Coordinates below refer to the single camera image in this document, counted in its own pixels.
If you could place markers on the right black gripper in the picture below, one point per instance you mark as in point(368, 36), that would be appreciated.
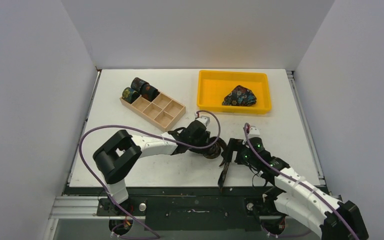
point(233, 149)

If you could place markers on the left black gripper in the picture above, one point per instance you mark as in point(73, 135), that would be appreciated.
point(204, 138)

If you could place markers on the orange grey floral tie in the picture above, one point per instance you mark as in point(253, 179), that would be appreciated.
point(216, 150)

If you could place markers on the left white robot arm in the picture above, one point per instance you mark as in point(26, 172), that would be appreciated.
point(117, 156)

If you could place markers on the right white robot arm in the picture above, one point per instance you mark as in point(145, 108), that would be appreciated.
point(293, 196)

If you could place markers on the wooden compartment tray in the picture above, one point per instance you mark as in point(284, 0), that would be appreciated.
point(163, 112)

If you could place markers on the dark floral folded tie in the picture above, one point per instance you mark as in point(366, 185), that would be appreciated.
point(240, 96)

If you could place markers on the yellow plastic bin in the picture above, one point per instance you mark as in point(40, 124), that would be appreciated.
point(214, 85)

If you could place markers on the red patterned rolled tie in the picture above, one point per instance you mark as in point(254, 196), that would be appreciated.
point(149, 92)

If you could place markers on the yellow floral rolled tie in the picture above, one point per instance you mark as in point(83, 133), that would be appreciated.
point(129, 95)

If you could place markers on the dark rolled tie rear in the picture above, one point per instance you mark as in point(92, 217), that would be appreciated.
point(138, 84)

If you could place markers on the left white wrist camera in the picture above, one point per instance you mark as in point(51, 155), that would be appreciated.
point(205, 120)

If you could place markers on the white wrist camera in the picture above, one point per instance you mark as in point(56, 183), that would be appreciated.
point(205, 120)
point(252, 131)

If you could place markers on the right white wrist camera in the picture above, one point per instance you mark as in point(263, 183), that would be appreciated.
point(252, 131)

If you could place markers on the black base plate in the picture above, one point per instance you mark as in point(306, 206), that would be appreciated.
point(202, 208)

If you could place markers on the aluminium frame rail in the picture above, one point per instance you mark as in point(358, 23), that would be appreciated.
point(71, 208)

